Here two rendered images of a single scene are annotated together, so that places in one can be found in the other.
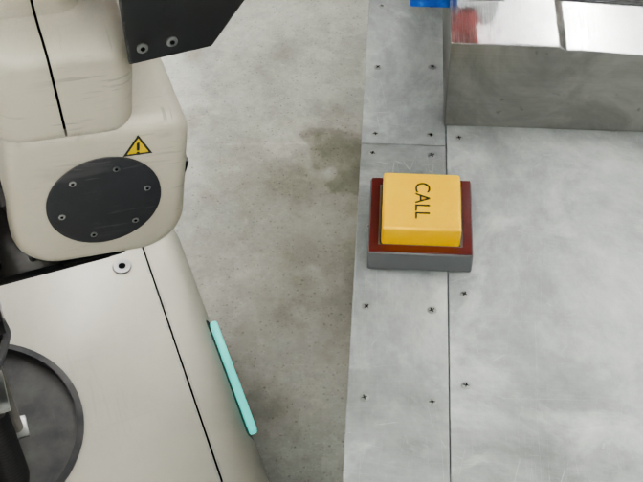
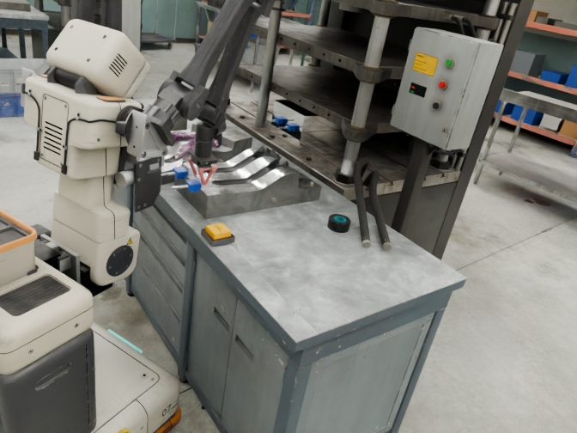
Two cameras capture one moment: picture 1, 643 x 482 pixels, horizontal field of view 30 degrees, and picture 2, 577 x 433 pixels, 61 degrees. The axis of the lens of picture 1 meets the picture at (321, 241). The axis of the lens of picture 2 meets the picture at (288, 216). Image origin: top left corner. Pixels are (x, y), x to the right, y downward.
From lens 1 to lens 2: 0.85 m
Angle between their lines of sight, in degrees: 40
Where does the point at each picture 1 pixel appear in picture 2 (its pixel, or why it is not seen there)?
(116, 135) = (125, 237)
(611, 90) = (241, 202)
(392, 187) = (210, 228)
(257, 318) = not seen: hidden behind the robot
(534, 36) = (223, 192)
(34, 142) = (106, 242)
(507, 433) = (264, 264)
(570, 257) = (252, 234)
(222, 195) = not seen: hidden behind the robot
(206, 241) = not seen: hidden behind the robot
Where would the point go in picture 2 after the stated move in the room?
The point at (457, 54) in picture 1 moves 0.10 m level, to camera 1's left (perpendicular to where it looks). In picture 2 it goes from (209, 198) to (182, 204)
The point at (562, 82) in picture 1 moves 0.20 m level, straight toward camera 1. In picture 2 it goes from (231, 202) to (251, 230)
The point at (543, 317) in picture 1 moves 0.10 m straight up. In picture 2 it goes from (255, 245) to (259, 217)
